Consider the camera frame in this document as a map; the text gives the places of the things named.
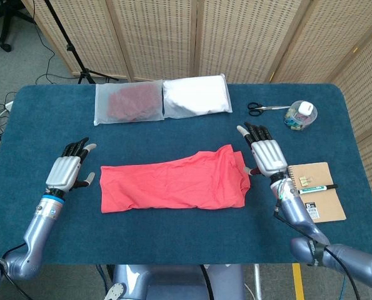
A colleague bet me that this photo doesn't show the kraft spiral notebook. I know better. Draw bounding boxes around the kraft spiral notebook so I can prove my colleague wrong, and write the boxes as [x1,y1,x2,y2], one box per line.
[286,161,348,224]

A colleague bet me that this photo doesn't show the white earbuds case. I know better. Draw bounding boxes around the white earbuds case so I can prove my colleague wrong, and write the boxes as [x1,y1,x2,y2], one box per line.
[298,101,314,115]

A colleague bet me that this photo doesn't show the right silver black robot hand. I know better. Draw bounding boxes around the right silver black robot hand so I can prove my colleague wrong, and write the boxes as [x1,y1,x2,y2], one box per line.
[236,122,289,181]

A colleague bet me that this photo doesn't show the coral red t-shirt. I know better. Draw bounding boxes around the coral red t-shirt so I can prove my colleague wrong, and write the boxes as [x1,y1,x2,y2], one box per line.
[100,143,252,214]

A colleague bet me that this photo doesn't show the black tripod stand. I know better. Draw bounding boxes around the black tripod stand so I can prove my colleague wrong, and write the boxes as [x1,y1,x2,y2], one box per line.
[43,0,119,85]

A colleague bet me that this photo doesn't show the grey table leg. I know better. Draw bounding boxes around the grey table leg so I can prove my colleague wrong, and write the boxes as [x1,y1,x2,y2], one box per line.
[253,264,263,300]

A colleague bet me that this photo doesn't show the frosted bag with white garment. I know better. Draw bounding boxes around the frosted bag with white garment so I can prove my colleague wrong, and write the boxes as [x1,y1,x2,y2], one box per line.
[162,73,233,119]

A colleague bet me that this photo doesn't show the black torso cable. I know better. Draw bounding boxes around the black torso cable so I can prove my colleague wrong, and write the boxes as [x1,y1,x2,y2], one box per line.
[199,264,214,300]

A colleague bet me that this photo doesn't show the blue carpet table cover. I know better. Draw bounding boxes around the blue carpet table cover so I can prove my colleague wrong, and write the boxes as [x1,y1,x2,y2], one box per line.
[0,82,372,266]

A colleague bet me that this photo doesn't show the wicker folding screen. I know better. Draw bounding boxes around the wicker folding screen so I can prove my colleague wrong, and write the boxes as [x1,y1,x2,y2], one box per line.
[21,0,372,300]

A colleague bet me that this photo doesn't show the black-handled scissors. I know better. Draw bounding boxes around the black-handled scissors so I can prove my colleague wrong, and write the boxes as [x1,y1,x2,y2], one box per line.
[247,102,291,118]

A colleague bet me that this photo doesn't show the clear jar of binder clips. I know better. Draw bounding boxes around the clear jar of binder clips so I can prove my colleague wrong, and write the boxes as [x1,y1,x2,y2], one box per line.
[283,100,318,131]

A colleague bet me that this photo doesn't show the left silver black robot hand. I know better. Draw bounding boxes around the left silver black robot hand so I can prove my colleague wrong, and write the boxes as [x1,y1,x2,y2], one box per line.
[44,136,98,192]

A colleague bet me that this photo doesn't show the blue-grey robot torso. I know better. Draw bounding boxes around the blue-grey robot torso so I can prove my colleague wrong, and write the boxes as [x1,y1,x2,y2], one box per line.
[106,264,246,300]

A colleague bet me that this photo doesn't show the green whiteboard marker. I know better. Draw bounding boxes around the green whiteboard marker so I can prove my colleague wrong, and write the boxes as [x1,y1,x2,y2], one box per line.
[298,183,339,195]

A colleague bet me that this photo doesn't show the black office chair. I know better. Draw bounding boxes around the black office chair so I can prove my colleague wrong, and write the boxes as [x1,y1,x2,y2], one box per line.
[0,0,33,53]

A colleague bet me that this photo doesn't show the frosted bag with maroon garment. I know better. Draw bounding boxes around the frosted bag with maroon garment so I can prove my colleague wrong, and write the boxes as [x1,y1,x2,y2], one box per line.
[93,79,165,126]

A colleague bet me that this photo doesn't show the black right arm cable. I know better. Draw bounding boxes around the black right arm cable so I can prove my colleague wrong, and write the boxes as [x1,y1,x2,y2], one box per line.
[273,202,363,300]

